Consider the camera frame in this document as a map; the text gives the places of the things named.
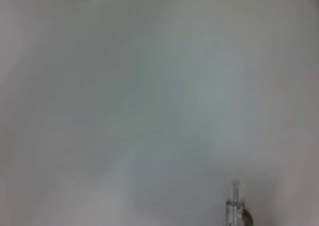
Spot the silver ballpoint pen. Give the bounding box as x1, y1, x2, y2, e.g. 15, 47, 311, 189
225, 182, 254, 226

